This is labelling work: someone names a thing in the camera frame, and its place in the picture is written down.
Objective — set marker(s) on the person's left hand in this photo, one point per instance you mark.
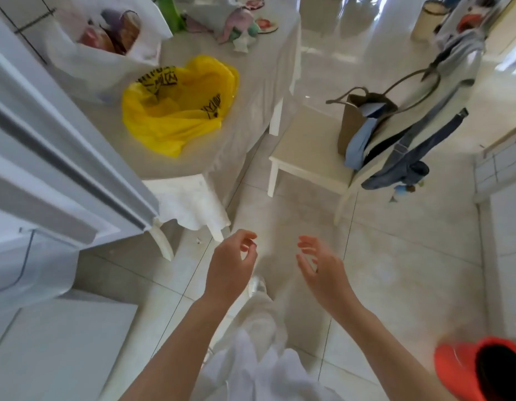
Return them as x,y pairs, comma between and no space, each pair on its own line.
228,275

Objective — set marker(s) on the person's right hand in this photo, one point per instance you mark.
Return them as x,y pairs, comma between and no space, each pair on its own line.
331,283

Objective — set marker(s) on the yellow plastic bag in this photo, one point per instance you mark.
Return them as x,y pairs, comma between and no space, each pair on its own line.
170,121

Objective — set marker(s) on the white refrigerator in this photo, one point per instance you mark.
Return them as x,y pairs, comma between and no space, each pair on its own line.
53,162

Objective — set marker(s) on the white plastic bag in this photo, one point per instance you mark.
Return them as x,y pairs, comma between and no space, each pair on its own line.
95,75

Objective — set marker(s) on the person's left forearm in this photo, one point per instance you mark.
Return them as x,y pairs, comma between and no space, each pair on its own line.
174,354

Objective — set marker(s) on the person's right forearm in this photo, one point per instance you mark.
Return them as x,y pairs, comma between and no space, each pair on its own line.
391,363

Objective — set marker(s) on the person's white shoe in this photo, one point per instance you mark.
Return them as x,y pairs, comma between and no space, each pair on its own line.
256,286

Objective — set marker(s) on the brown paper bag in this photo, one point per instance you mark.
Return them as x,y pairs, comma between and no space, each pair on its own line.
350,125

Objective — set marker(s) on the green bag roll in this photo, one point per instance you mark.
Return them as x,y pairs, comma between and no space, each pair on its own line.
170,12

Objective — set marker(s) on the white cushioned chair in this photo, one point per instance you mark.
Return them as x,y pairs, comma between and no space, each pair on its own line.
308,150

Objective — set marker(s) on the light blue cloth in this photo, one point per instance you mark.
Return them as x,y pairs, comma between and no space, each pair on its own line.
360,141

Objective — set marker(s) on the orange bin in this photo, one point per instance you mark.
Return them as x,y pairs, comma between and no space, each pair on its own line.
454,363

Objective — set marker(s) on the round dining table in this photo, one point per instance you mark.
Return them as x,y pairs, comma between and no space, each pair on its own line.
249,87

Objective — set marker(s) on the green towel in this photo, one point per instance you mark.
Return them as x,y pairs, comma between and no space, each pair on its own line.
253,30

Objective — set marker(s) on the yellow rim round coaster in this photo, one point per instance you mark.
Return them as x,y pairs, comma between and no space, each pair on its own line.
266,25

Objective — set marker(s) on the red rim round coaster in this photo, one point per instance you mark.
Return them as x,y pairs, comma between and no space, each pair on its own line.
254,2

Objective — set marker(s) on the beige cylindrical container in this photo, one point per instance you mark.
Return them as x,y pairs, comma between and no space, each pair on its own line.
427,20

